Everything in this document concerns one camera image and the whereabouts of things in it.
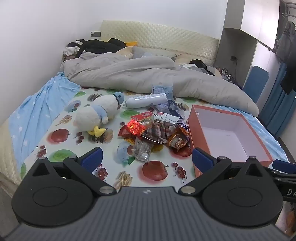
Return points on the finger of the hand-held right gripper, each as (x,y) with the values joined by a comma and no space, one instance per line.
(281,165)

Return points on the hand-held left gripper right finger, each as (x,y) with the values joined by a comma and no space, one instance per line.
(201,160)

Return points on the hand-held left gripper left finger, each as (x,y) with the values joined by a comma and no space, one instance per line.
(92,158)

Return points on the pink cardboard box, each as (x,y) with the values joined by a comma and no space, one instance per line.
(222,129)

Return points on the shiny red snack packet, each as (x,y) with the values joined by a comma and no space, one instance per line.
(136,127)

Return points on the fruit print mat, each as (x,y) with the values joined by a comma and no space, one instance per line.
(69,143)

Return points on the orange red snack packet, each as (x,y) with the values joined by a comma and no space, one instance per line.
(178,141)

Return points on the dark red snack packet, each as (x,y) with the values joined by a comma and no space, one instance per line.
(122,132)

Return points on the white blue plush toy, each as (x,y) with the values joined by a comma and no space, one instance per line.
(92,113)

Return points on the clear packet of dark snack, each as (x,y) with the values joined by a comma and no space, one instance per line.
(143,150)

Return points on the crumpled dark blue wrappers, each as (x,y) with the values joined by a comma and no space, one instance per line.
(170,106)

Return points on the red label snack packet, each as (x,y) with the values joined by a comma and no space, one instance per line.
(143,115)

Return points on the white plastic bottle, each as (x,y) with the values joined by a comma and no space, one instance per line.
(145,100)

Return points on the pale blue plastic bag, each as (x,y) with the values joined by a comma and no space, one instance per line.
(161,90)

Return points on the blue chair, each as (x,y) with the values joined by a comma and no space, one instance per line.
(256,81)

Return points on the group of small bottles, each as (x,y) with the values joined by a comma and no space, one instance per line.
(225,73)

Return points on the grey duvet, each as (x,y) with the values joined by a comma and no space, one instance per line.
(138,74)

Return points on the black garment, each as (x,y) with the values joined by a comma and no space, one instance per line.
(197,62)

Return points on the black charger plug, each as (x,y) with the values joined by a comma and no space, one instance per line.
(233,57)

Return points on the peach pillow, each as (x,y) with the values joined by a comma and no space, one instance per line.
(126,52)

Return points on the black clothes pile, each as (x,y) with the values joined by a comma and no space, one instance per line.
(97,45)

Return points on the hanging dark clothes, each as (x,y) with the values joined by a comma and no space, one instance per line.
(289,46)

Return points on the yellow packet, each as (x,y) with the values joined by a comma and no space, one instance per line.
(131,43)

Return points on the cream quilted headboard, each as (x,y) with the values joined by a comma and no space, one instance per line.
(161,34)

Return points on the grey wall socket panel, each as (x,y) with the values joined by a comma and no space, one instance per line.
(95,34)

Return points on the grey wall cabinet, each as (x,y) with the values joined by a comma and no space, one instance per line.
(249,14)

